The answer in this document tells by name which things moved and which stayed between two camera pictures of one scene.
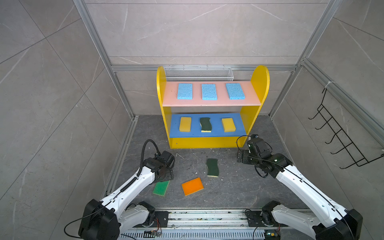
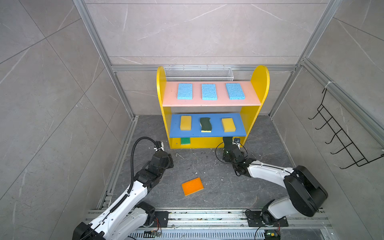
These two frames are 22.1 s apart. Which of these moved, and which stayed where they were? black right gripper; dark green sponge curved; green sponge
Moved: green sponge; black right gripper
Stayed: dark green sponge curved
